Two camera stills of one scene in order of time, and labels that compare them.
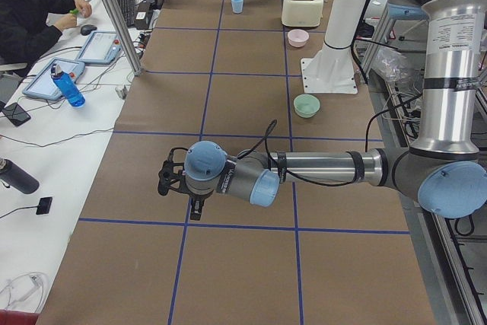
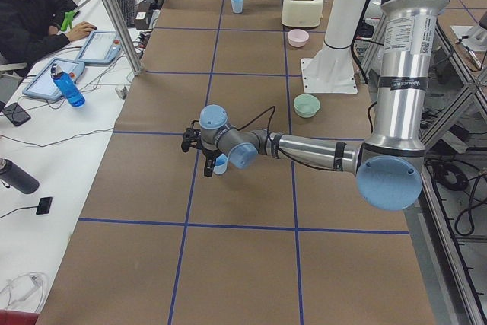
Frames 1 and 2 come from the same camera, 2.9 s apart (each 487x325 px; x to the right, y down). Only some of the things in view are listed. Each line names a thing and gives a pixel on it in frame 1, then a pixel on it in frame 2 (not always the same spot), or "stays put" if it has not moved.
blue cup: [237, 2] stays put
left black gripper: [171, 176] to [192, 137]
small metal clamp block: [122, 91] stays put
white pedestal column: [332, 69] stays put
